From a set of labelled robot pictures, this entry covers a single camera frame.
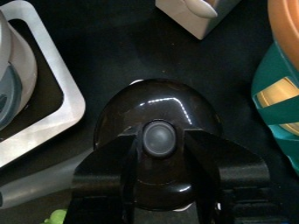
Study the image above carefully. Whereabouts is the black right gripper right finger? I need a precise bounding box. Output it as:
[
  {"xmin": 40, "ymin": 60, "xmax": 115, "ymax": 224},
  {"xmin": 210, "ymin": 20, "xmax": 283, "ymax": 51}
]
[{"xmin": 183, "ymin": 129, "xmax": 290, "ymax": 224}]

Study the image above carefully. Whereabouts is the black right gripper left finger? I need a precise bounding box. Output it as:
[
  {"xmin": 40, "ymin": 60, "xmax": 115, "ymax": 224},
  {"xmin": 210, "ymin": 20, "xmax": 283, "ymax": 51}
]
[{"xmin": 64, "ymin": 130, "xmax": 141, "ymax": 224}]

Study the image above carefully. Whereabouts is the black pot lid grey knob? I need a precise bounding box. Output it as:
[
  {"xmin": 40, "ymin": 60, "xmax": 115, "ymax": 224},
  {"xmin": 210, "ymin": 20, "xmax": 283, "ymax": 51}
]
[{"xmin": 92, "ymin": 78, "xmax": 225, "ymax": 212}]

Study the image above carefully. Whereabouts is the teal plastic basket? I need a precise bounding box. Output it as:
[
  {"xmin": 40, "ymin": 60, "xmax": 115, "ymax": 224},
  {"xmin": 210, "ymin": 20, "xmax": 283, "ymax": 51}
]
[{"xmin": 250, "ymin": 40, "xmax": 299, "ymax": 176}]

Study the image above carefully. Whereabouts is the yellow item inside basket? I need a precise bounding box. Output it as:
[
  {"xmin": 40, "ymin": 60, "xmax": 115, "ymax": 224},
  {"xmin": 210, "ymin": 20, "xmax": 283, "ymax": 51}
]
[{"xmin": 255, "ymin": 76, "xmax": 299, "ymax": 108}]

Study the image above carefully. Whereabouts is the green toy vegetable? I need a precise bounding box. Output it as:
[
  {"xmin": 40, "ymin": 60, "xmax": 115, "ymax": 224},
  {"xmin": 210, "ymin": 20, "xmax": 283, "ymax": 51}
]
[{"xmin": 42, "ymin": 208, "xmax": 70, "ymax": 224}]

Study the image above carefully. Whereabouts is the white square dish rack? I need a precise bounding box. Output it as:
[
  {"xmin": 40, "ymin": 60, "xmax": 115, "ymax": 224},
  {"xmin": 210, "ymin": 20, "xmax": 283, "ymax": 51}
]
[{"xmin": 0, "ymin": 0, "xmax": 87, "ymax": 170}]

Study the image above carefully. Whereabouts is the grey-blue plate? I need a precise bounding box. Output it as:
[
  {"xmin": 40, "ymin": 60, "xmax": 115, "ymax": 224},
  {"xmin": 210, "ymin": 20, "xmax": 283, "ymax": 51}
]
[{"xmin": 0, "ymin": 62, "xmax": 24, "ymax": 131}]

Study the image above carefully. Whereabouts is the white plate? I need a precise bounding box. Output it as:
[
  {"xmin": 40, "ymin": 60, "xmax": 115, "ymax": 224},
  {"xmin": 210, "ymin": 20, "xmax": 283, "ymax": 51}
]
[{"xmin": 0, "ymin": 10, "xmax": 40, "ymax": 117}]

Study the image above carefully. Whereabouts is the orange bowl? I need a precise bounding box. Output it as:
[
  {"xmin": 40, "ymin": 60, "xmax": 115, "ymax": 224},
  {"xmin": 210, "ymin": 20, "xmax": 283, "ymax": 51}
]
[{"xmin": 266, "ymin": 0, "xmax": 299, "ymax": 71}]

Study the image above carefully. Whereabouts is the white spoon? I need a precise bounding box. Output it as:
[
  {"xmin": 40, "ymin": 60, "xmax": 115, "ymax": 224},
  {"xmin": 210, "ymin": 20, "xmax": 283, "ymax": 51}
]
[{"xmin": 182, "ymin": 0, "xmax": 221, "ymax": 19}]

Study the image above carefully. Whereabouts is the grey handle bar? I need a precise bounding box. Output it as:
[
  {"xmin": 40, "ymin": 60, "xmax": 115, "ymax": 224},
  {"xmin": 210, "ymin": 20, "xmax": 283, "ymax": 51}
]
[{"xmin": 0, "ymin": 148, "xmax": 95, "ymax": 210}]

